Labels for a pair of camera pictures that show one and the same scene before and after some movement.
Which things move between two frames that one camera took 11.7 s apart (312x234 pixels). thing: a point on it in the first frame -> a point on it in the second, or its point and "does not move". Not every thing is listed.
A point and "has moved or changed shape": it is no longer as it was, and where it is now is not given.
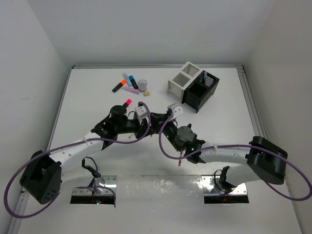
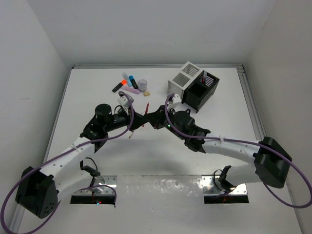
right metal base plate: (209, 186) does not move
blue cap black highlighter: (133, 82) does not move
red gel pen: (181, 154) has moved or changed shape
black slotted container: (199, 90) does not move
